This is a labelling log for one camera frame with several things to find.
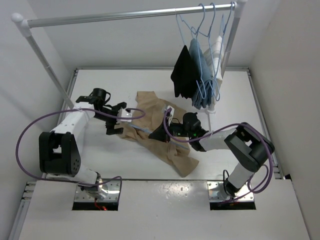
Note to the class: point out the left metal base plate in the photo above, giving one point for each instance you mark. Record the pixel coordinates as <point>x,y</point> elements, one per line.
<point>106,193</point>

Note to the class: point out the white garment on hanger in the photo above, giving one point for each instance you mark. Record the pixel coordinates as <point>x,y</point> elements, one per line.
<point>208,55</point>

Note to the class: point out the black garment on hanger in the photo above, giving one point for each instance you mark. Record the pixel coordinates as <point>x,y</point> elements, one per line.
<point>184,75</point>

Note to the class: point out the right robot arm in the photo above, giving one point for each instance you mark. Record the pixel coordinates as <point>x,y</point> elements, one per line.
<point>249,147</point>

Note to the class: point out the metal base plate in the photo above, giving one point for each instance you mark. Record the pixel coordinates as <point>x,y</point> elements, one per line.
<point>106,193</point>
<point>217,194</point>

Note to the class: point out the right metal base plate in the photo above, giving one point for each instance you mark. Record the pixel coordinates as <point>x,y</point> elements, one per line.
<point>217,194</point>

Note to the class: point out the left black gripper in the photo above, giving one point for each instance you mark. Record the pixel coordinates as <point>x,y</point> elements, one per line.
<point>110,127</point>

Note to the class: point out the blue hanger of white garment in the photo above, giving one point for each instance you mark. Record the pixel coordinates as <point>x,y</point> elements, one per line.
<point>225,35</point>

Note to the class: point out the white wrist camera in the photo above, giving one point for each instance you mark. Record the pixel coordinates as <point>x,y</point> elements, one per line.
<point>169,115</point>
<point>124,116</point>

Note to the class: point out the white clothes rack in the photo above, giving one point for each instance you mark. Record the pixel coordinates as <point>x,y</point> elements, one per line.
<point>25,25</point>

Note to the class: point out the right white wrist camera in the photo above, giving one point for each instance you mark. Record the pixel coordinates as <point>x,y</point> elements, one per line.
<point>169,115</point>

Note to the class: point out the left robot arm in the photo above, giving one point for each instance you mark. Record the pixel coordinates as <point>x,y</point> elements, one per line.
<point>59,149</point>

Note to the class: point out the blue garment on hanger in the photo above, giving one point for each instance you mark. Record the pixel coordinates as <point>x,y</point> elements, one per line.
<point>197,101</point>

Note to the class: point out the beige t shirt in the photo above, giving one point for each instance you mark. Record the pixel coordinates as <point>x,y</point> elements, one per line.
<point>175,154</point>

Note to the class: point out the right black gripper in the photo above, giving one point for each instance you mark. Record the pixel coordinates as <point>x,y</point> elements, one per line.
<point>161,134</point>

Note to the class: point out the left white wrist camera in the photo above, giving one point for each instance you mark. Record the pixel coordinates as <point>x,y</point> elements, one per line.
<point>124,116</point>

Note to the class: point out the blue wire hanger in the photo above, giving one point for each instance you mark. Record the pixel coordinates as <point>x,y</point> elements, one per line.
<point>146,130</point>

